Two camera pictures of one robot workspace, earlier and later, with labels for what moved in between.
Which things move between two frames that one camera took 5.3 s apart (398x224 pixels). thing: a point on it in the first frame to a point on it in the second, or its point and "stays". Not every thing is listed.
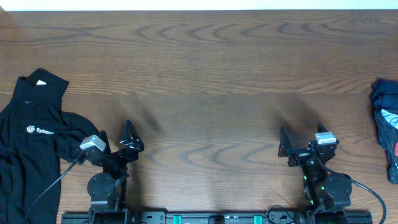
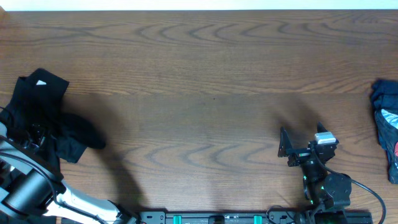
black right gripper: x=286 y=149 stays
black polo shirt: x=36 y=137 stays
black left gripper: x=133 y=149 to x=41 y=131
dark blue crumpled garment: x=384 y=98 stays
